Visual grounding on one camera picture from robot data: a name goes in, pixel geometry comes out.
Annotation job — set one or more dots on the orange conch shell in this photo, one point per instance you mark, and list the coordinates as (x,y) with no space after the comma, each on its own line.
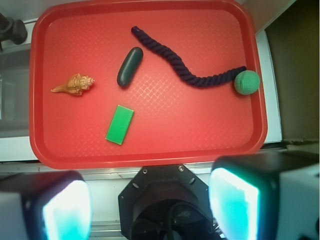
(75,86)

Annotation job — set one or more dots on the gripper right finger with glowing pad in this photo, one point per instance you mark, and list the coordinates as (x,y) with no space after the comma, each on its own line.
(267,196)

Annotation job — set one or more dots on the dark clamp knob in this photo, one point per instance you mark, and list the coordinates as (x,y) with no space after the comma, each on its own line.
(12,30)

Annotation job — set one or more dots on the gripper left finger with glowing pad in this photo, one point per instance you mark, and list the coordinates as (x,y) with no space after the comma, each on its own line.
(45,206)

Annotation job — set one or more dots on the red plastic tray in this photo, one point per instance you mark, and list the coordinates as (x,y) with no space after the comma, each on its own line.
(173,123)

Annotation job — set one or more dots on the green textured ball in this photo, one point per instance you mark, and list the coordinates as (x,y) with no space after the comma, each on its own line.
(247,82)

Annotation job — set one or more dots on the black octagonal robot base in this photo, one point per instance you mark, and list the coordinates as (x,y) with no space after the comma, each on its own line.
(166,202)

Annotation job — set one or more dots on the dark green capsule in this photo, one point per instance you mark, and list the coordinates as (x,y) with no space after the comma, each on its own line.
(129,67)

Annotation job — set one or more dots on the green rectangular block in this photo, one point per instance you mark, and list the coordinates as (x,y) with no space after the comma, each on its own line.
(119,125)

